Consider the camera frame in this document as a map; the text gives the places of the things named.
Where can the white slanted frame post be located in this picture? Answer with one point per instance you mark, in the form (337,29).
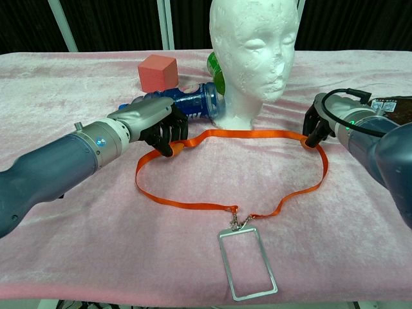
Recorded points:
(64,29)

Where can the black pleated curtain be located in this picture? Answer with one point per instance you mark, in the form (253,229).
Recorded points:
(116,22)

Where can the blue Pepsi plastic bottle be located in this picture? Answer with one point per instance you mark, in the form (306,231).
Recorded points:
(199,103)

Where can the brown snack packet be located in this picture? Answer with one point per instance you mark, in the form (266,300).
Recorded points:
(399,109)

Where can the clear badge holder metal frame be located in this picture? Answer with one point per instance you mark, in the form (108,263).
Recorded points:
(248,264)

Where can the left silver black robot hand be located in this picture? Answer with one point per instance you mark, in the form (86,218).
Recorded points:
(151,112)

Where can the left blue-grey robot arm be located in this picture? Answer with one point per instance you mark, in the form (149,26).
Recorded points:
(48,167)

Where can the pink plush table cloth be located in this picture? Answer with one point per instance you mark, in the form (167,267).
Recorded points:
(128,241)

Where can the white foam mannequin head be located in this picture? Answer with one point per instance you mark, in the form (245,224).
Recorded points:
(251,64)

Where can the pink foam cube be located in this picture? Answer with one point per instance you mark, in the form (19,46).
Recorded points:
(154,75)

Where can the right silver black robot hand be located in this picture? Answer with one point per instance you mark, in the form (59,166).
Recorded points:
(341,107)

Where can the white double frame post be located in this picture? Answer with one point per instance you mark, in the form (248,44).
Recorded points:
(165,25)

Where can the green plastic bottle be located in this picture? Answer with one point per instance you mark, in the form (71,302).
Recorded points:
(215,69)

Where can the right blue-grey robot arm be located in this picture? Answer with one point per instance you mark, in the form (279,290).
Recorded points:
(396,154)

